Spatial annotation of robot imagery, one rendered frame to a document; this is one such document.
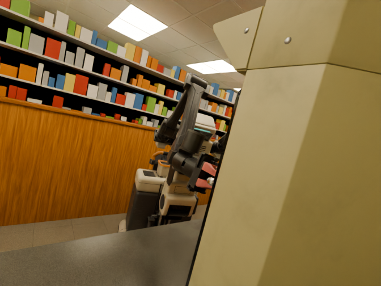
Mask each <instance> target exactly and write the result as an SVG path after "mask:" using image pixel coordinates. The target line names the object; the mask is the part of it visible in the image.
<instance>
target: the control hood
mask: <svg viewBox="0 0 381 286"><path fill-rule="evenodd" d="M264 7H265V6H261V7H259V8H256V9H254V10H251V11H248V12H245V13H243V14H240V15H237V16H234V17H232V18H229V19H226V20H223V21H221V22H218V23H216V24H214V25H213V28H214V29H213V31H214V32H215V34H216V36H217V38H218V40H219V42H220V44H221V46H222V47H223V49H224V51H225V53H226V54H227V57H228V59H229V60H230V62H231V64H232V66H233V67H234V69H235V70H236V71H237V72H239V73H240V74H242V75H244V76H245V75H246V72H247V70H248V65H249V62H250V59H251V55H252V51H253V47H254V44H255V40H256V36H257V32H258V30H259V25H260V22H261V18H262V15H263V11H264Z"/></svg>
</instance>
